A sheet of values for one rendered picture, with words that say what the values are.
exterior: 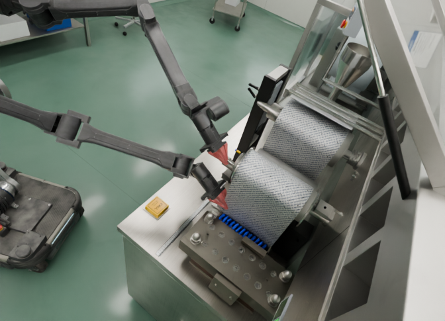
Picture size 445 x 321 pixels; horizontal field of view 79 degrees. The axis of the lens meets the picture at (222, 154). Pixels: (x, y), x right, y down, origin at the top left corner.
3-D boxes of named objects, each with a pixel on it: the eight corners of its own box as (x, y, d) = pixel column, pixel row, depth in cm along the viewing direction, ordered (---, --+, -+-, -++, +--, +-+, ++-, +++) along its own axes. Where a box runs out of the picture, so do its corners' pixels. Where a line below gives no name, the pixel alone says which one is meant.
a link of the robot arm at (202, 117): (187, 116, 92) (191, 115, 87) (203, 106, 94) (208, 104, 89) (197, 134, 94) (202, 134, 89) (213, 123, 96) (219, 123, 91)
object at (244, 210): (220, 211, 107) (231, 183, 94) (270, 247, 101) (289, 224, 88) (219, 212, 107) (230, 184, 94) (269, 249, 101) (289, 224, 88)
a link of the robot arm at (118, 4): (153, 8, 110) (150, -15, 100) (157, 35, 106) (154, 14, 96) (34, 13, 102) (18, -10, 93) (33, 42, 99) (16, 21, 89)
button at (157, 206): (156, 198, 118) (157, 195, 116) (168, 208, 116) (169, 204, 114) (144, 208, 113) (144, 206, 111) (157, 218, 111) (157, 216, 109)
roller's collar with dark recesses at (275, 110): (271, 112, 110) (276, 100, 106) (283, 120, 109) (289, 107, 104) (263, 119, 106) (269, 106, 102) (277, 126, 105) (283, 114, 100)
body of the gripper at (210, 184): (202, 202, 101) (191, 186, 100) (217, 186, 108) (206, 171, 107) (212, 198, 96) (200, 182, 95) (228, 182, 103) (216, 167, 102)
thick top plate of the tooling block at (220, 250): (204, 218, 108) (206, 210, 104) (291, 283, 98) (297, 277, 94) (178, 247, 98) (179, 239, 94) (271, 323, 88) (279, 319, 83)
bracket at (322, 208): (318, 201, 87) (321, 198, 86) (334, 212, 86) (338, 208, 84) (313, 211, 84) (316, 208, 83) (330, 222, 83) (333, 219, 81)
